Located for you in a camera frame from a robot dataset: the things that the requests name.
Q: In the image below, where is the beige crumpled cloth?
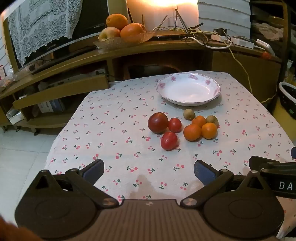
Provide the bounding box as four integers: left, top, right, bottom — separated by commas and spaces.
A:
252, 22, 285, 40

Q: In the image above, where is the black cable tangle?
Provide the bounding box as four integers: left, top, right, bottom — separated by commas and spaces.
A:
178, 23, 222, 43

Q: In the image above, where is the large orange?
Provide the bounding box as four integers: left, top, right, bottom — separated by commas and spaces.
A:
120, 23, 147, 43
106, 13, 129, 30

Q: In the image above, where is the large dark red tomato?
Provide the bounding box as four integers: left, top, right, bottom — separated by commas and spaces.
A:
148, 112, 169, 134

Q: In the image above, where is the small orange tangerine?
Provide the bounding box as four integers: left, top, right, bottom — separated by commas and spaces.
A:
183, 124, 202, 142
191, 115, 207, 128
201, 122, 218, 140

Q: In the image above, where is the silver media player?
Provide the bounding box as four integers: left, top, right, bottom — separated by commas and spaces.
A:
46, 67, 109, 82

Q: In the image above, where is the wooden television stand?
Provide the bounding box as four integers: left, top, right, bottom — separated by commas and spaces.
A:
0, 35, 284, 136

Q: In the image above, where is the small red tomato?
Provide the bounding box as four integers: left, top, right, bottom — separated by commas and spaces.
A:
160, 131, 178, 151
168, 118, 182, 133

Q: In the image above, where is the white cable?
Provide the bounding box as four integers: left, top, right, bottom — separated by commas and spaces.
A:
185, 37, 232, 49

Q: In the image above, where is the cherry print tablecloth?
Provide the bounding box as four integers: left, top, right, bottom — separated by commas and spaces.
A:
44, 70, 296, 240

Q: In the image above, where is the black basket with white rim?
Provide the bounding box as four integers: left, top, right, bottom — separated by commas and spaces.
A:
279, 82, 296, 112

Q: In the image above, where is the black router with antennas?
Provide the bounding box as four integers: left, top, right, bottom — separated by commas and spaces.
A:
127, 8, 204, 40

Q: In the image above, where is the brown kiwi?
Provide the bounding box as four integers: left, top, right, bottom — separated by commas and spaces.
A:
183, 108, 195, 121
206, 115, 219, 126

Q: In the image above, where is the white floral plate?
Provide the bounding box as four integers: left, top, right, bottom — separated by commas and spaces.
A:
156, 72, 221, 106

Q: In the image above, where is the blue and white box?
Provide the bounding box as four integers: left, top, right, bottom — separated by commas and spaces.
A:
38, 98, 66, 113

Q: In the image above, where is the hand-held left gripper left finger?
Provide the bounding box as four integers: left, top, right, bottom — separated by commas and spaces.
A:
29, 159, 120, 208

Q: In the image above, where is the white rectangular device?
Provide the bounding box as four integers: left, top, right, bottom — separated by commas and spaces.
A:
228, 37, 255, 49

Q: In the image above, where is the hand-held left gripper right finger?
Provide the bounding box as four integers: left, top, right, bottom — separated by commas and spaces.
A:
180, 160, 275, 208

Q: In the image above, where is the glass fruit dish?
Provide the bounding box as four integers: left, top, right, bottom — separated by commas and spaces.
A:
93, 31, 155, 50

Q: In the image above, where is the black television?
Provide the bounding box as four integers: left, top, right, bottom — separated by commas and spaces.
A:
9, 0, 110, 73

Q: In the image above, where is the white lace cloth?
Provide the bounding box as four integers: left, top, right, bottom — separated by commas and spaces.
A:
8, 0, 83, 67

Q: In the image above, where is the wooden rack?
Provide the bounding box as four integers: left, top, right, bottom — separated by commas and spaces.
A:
250, 0, 292, 70

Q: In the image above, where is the stack of white sheets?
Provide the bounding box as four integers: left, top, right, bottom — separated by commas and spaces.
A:
198, 0, 251, 39

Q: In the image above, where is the yellow-red apple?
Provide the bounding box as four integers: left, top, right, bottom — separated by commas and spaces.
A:
98, 27, 121, 42

